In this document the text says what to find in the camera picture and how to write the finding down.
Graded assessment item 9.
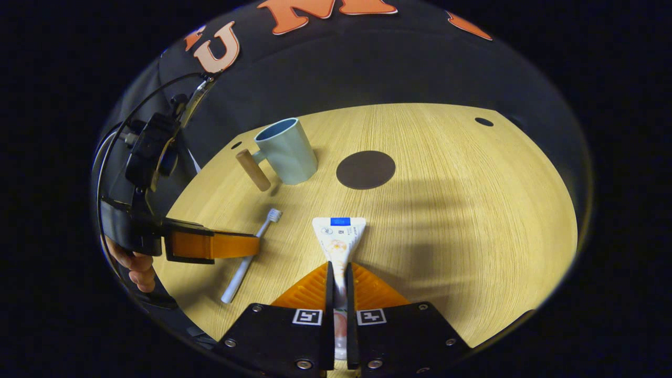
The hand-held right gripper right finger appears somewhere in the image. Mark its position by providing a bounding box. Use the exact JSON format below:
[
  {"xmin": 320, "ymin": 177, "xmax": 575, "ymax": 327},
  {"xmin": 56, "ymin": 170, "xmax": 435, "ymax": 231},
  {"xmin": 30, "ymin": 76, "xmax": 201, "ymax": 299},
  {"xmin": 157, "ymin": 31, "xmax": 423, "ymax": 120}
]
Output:
[{"xmin": 345, "ymin": 261, "xmax": 473, "ymax": 378}]

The dark round coaster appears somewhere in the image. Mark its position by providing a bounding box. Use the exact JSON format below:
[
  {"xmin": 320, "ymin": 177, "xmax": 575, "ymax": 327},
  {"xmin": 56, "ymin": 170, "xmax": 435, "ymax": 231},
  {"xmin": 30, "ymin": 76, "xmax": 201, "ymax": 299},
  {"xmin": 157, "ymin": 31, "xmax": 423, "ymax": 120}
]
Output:
[{"xmin": 336, "ymin": 151, "xmax": 396, "ymax": 190}]

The white toothbrush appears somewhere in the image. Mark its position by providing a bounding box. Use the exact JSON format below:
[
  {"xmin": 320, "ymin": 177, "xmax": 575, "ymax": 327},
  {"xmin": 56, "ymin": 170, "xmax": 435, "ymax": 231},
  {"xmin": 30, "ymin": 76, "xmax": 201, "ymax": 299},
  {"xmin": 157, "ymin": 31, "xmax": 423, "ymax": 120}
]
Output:
[{"xmin": 220, "ymin": 208, "xmax": 283, "ymax": 304}]

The black backdrop cloth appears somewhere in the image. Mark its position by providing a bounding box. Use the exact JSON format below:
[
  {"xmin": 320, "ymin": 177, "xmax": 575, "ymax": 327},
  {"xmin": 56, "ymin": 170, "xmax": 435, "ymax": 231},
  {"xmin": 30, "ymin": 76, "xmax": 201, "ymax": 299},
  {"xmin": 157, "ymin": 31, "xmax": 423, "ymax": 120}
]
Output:
[{"xmin": 105, "ymin": 0, "xmax": 594, "ymax": 211}]

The light blue cup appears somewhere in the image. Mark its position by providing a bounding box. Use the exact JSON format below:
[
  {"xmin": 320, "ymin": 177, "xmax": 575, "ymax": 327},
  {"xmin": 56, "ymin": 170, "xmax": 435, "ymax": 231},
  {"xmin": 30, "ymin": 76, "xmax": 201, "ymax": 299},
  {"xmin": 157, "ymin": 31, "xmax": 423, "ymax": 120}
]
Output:
[{"xmin": 235, "ymin": 118, "xmax": 319, "ymax": 192}]

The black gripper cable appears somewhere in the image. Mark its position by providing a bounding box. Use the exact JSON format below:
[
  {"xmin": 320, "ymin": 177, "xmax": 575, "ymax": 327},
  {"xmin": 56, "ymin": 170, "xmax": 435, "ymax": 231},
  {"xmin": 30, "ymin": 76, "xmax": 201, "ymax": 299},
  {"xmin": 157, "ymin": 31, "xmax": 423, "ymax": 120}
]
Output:
[{"xmin": 96, "ymin": 72, "xmax": 216, "ymax": 211}]

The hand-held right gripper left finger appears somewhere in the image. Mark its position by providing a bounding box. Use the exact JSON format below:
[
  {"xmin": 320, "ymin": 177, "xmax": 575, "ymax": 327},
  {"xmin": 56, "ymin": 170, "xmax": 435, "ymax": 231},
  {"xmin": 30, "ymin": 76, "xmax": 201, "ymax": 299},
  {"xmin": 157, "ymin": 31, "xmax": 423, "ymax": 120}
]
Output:
[{"xmin": 213, "ymin": 261, "xmax": 335, "ymax": 378}]

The white toothpaste tube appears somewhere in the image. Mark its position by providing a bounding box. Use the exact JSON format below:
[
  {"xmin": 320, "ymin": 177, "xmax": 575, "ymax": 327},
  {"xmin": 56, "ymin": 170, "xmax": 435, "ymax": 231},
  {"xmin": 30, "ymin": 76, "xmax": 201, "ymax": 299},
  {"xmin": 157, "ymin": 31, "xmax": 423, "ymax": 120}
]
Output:
[{"xmin": 312, "ymin": 216, "xmax": 367, "ymax": 360}]

